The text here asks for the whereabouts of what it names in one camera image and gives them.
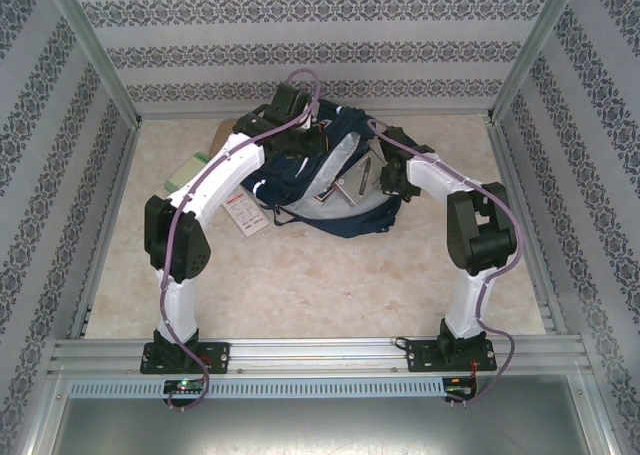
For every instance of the navy blue backpack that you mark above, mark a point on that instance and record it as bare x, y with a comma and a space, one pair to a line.
285, 180

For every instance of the beige fabric pencil case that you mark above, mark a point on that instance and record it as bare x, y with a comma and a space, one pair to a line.
220, 135

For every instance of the white packaged ruler set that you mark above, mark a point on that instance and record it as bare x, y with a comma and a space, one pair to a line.
247, 212

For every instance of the green notebook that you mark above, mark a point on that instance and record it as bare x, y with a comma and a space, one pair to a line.
182, 172

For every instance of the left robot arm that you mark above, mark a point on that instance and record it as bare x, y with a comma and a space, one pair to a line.
235, 165

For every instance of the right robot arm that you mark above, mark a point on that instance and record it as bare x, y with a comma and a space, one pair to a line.
440, 175

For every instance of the aluminium rear bar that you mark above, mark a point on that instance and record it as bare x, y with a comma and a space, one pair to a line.
175, 113

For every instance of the small control circuit board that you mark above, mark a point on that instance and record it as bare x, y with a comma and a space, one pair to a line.
185, 386
460, 385

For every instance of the grey metal sheet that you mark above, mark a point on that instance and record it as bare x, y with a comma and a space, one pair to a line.
320, 425

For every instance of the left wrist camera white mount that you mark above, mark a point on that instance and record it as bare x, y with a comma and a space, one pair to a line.
311, 115

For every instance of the aluminium side rail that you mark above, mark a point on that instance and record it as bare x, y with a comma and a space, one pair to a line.
509, 175
122, 175

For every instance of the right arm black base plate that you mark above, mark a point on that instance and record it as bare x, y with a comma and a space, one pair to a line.
417, 357

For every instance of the aluminium frame post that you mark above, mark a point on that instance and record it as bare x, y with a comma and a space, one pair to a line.
90, 50
535, 50

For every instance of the aluminium mounting rail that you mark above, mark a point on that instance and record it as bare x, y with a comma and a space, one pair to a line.
320, 355

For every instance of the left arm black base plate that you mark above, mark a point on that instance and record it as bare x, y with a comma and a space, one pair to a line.
217, 357

